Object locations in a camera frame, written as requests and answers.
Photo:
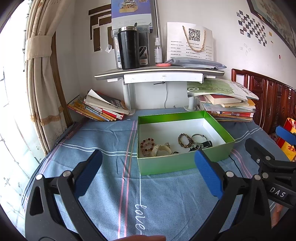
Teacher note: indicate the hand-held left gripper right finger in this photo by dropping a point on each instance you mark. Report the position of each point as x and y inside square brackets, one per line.
[208, 173]

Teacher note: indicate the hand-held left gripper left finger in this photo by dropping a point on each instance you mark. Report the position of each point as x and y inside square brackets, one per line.
[89, 171]

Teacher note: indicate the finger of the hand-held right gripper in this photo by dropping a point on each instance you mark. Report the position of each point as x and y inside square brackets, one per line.
[254, 149]
[285, 135]

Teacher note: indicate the black shiny accessory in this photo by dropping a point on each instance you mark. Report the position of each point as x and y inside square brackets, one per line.
[207, 144]

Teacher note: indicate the silver metal bangle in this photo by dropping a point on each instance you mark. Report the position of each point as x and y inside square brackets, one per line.
[198, 135]

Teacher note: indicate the green cardboard box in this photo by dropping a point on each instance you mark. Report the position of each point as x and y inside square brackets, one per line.
[166, 164]

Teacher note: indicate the person's right hand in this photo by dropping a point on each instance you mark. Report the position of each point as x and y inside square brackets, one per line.
[276, 215]

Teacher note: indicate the person's left hand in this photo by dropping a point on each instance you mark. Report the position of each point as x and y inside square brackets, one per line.
[143, 238]

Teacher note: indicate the red and yellow bag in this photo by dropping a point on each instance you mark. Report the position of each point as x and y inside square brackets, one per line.
[288, 148]

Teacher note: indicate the blue striped blanket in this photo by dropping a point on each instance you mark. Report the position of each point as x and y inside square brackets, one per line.
[104, 143]

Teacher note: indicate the carved wooden headboard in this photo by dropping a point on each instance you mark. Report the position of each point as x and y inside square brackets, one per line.
[266, 97]

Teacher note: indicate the tall stack of books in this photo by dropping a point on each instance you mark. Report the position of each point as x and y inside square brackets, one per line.
[226, 102]

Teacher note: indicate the leaning stack of books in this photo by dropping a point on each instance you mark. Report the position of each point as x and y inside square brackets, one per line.
[101, 106]

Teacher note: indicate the beige curtain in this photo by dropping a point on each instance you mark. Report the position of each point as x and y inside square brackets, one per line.
[46, 92]

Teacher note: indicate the grey flat pouch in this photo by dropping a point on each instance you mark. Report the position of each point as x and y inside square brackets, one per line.
[196, 62]

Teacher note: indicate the white desk shelf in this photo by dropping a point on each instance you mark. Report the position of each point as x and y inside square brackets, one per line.
[161, 76]

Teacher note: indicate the dark framed picture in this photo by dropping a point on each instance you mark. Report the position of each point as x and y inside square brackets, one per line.
[277, 20]

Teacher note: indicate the pink flat disc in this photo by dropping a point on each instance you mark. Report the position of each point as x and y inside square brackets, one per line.
[163, 64]

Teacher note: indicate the black tumbler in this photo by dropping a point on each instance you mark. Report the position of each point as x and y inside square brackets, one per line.
[128, 48]

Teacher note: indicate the white paper bag QR code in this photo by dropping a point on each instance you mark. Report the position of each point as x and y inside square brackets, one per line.
[175, 46]

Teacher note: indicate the small spray bottle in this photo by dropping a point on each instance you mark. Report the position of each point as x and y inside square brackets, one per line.
[158, 53]

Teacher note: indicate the beige curtain tieback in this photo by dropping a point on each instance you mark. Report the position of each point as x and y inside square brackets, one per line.
[38, 47]

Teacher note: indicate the clear plastic container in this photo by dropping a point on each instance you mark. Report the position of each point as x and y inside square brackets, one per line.
[144, 46]

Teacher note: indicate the blue printed box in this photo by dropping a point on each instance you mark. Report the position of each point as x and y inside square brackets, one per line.
[131, 16]

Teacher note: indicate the grey metal pole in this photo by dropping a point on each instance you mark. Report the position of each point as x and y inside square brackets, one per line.
[157, 18]

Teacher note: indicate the checkered wall photo grid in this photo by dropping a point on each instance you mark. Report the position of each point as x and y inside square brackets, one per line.
[253, 25]

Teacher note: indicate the brown wall sticker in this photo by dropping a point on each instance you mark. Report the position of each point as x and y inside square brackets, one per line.
[97, 37]

